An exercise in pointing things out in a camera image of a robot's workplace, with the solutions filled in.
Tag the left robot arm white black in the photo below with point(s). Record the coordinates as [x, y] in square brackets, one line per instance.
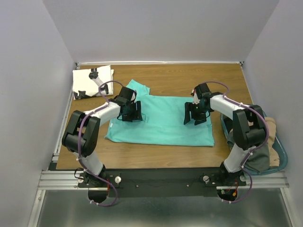
[81, 136]

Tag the beige t shirt in basket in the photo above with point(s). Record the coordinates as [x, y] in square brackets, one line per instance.
[274, 157]

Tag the teal t shirt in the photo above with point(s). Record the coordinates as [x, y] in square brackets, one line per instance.
[162, 123]

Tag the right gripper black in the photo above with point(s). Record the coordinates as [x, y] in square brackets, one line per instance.
[189, 107]

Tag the aluminium back rail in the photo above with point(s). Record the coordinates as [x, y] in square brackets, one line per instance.
[78, 64]

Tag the grey t shirt in basket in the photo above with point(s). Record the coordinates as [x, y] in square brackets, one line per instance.
[259, 161]

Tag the aluminium front rail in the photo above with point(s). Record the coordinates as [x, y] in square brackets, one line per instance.
[69, 180]

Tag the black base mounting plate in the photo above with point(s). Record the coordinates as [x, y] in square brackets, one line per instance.
[207, 174]

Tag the aluminium rail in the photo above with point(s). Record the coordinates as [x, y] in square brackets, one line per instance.
[78, 64]
[57, 148]
[69, 180]

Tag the aluminium left side rail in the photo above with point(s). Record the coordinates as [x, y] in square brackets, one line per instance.
[57, 148]

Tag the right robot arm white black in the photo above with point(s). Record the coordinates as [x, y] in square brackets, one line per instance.
[250, 131]

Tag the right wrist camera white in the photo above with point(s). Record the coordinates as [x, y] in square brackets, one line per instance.
[196, 100]

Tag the teal plastic laundry basket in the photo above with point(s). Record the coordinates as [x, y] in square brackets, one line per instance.
[282, 155]

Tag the folded white printed t shirt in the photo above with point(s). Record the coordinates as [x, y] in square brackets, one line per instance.
[87, 82]

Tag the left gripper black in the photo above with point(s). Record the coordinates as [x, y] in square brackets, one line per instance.
[137, 115]

